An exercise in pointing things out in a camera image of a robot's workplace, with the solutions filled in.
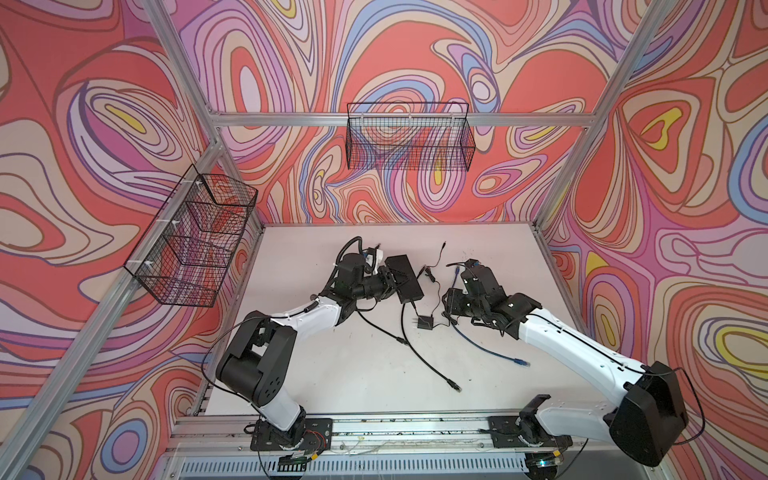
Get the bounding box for rear black wire basket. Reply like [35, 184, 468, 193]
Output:
[345, 100, 476, 172]

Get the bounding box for left black wire basket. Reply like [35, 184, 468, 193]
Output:
[123, 165, 258, 308]

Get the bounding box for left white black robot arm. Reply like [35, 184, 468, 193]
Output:
[215, 236, 414, 434]

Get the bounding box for blue ethernet cable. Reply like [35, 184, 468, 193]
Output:
[451, 263, 531, 368]

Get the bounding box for black power adapter with cord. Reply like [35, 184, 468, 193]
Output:
[410, 242, 450, 331]

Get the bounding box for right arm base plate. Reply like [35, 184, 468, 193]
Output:
[487, 416, 573, 450]

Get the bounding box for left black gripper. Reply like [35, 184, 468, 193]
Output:
[350, 269, 411, 304]

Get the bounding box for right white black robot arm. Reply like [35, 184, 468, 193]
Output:
[442, 259, 689, 467]

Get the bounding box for aluminium frame struts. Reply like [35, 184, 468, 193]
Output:
[1, 1, 690, 478]

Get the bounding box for aluminium front rail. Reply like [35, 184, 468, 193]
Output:
[154, 411, 671, 479]

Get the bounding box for black ethernet cable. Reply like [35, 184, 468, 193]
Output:
[353, 243, 463, 394]

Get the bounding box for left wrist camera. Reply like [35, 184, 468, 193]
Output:
[363, 248, 384, 275]

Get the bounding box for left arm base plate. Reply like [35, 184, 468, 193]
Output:
[244, 417, 333, 453]

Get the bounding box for black wire basket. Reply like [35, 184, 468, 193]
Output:
[345, 100, 476, 172]
[123, 165, 258, 308]

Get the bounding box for black network switch box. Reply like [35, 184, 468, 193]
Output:
[384, 254, 424, 304]

